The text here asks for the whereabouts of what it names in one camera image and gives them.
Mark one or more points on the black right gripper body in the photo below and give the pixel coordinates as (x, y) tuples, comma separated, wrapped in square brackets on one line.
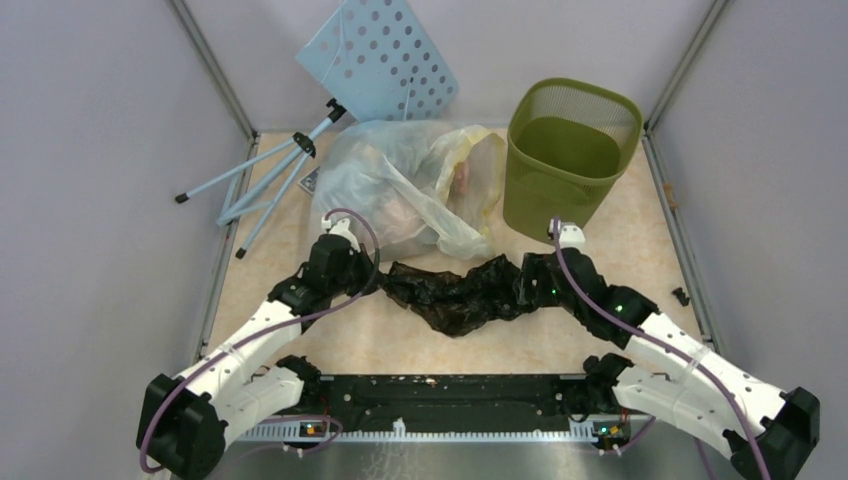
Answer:
[(546, 293)]

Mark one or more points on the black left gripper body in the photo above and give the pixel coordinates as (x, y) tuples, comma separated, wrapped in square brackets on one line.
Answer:
[(356, 272)]

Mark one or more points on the black trash bag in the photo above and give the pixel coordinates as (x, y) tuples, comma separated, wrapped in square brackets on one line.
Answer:
[(455, 305)]

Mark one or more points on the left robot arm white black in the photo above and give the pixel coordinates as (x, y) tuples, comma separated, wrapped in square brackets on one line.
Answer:
[(232, 371)]

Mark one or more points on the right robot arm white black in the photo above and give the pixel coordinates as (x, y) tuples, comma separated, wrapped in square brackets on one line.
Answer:
[(764, 431)]

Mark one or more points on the translucent plastic bag with trash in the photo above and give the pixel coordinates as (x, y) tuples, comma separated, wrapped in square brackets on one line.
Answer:
[(421, 185)]

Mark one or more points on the green mesh trash bin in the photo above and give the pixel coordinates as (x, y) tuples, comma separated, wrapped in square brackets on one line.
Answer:
[(568, 143)]

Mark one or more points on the light blue tripod legs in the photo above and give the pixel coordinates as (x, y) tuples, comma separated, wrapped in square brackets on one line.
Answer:
[(301, 147)]

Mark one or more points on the small black clip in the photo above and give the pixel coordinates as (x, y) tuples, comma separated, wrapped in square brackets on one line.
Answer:
[(681, 296)]

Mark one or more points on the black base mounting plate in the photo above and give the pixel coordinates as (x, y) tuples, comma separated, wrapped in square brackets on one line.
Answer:
[(455, 403)]

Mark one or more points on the light blue perforated stand plate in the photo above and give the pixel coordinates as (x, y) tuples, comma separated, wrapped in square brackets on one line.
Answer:
[(377, 62)]

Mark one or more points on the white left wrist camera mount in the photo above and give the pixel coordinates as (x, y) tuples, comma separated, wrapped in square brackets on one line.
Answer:
[(341, 228)]

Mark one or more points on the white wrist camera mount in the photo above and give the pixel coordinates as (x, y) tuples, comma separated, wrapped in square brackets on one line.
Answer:
[(566, 235), (341, 228)]

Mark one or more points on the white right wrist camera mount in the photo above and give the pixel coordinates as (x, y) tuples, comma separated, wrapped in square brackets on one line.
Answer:
[(566, 235)]

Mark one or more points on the aluminium frame rail front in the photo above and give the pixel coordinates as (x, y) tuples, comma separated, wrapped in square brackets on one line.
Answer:
[(604, 431)]

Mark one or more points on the aluminium corner post left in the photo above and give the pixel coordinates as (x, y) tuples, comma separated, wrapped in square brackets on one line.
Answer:
[(215, 72)]

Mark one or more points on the aluminium corner post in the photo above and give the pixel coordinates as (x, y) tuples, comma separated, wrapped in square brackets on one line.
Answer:
[(215, 72), (709, 22)]

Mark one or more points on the aluminium corner post right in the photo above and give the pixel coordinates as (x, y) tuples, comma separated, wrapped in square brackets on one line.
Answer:
[(709, 22)]

